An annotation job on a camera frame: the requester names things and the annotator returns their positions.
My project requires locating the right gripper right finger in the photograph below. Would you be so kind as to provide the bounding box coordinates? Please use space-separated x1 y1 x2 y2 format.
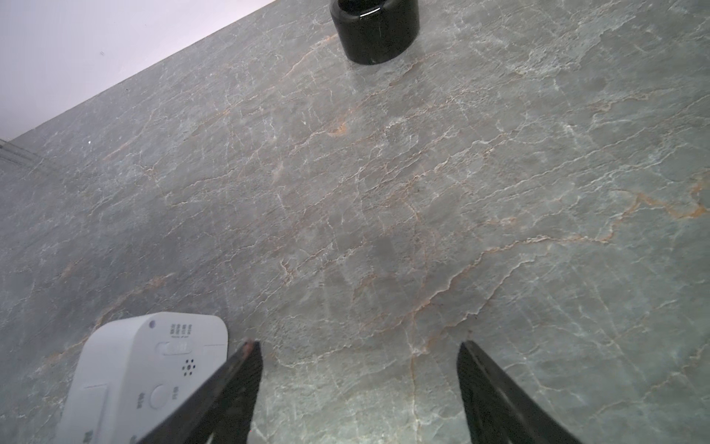
457 340 581 444

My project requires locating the green potted plant black pot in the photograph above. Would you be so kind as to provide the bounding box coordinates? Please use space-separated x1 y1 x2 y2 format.
329 0 420 65

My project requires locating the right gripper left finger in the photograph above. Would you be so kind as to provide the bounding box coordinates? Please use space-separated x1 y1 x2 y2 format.
140 340 264 443

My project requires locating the white digital alarm clock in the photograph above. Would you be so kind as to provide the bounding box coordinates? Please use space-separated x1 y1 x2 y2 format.
55 312 229 443

